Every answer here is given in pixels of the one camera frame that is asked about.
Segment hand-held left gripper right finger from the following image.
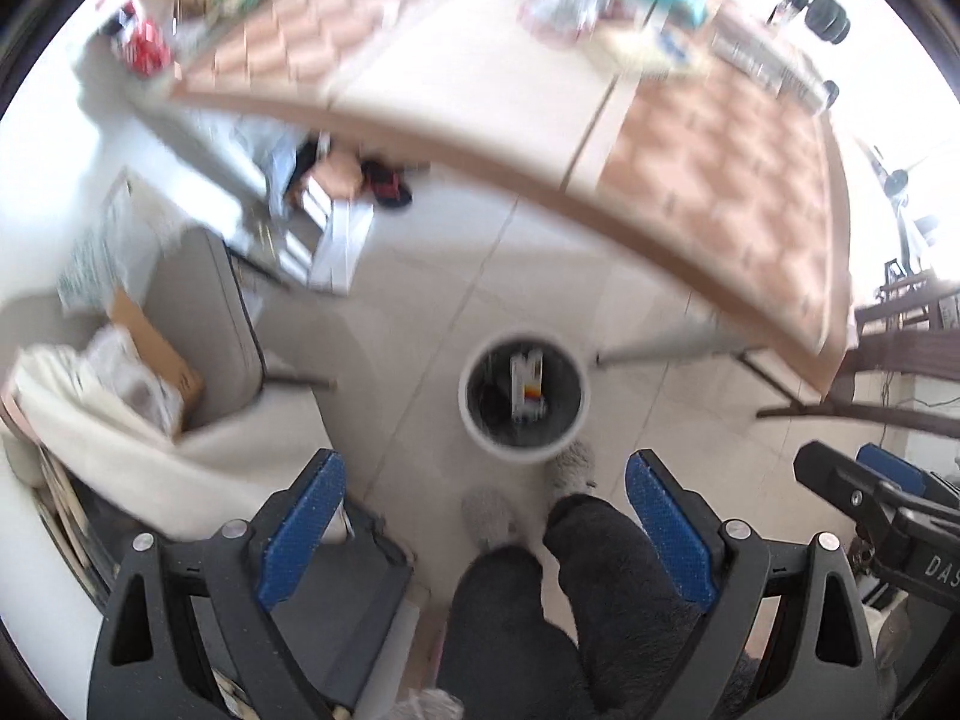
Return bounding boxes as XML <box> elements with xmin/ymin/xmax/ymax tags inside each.
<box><xmin>625</xmin><ymin>448</ymin><xmax>897</xmax><ymax>720</ymax></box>

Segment white round waste bin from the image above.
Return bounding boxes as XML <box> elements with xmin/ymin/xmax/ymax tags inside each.
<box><xmin>457</xmin><ymin>328</ymin><xmax>591</xmax><ymax>464</ymax></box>

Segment white boxes under table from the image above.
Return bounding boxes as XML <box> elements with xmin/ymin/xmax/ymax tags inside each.
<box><xmin>277</xmin><ymin>150</ymin><xmax>376</xmax><ymax>293</ymax></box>

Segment clear plastic bag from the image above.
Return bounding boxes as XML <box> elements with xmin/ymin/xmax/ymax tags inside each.
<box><xmin>517</xmin><ymin>0</ymin><xmax>623</xmax><ymax>46</ymax></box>

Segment black and red shoes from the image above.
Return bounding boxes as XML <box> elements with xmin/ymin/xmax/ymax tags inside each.
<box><xmin>360</xmin><ymin>157</ymin><xmax>415</xmax><ymax>209</ymax></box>

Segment person's left leg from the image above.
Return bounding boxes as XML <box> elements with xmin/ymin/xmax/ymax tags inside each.
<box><xmin>436</xmin><ymin>546</ymin><xmax>593</xmax><ymax>720</ymax></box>

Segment grey chair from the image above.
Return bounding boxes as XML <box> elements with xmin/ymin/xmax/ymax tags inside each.
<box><xmin>141</xmin><ymin>227</ymin><xmax>338</xmax><ymax>432</ymax></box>

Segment red packet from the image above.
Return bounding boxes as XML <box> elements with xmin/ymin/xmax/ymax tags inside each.
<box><xmin>112</xmin><ymin>15</ymin><xmax>175</xmax><ymax>76</ymax></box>

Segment white drink carton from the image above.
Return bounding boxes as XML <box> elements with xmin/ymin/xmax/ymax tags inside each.
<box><xmin>508</xmin><ymin>349</ymin><xmax>548</xmax><ymax>421</ymax></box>

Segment grey fluffy slipper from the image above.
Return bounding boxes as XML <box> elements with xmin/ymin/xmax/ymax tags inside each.
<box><xmin>461</xmin><ymin>486</ymin><xmax>530</xmax><ymax>550</ymax></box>
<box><xmin>547</xmin><ymin>441</ymin><xmax>597</xmax><ymax>500</ymax></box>

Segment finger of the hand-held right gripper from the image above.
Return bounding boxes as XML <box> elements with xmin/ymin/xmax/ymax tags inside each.
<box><xmin>793</xmin><ymin>441</ymin><xmax>901</xmax><ymax>520</ymax></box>
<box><xmin>855</xmin><ymin>444</ymin><xmax>932</xmax><ymax>497</ymax></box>

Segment table with checkered cloth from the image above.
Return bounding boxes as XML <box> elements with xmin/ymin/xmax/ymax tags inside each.
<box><xmin>169</xmin><ymin>0</ymin><xmax>856</xmax><ymax>398</ymax></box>

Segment brown cardboard box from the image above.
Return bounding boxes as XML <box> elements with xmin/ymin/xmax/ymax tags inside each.
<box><xmin>81</xmin><ymin>287</ymin><xmax>207</xmax><ymax>442</ymax></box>

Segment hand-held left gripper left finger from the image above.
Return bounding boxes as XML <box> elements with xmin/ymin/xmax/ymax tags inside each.
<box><xmin>88</xmin><ymin>448</ymin><xmax>353</xmax><ymax>720</ymax></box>

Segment dark wooden bench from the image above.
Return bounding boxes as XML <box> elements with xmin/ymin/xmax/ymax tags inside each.
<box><xmin>757</xmin><ymin>277</ymin><xmax>960</xmax><ymax>436</ymax></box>

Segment white blanket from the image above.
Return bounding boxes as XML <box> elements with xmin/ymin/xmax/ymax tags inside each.
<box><xmin>6</xmin><ymin>343</ymin><xmax>353</xmax><ymax>550</ymax></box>

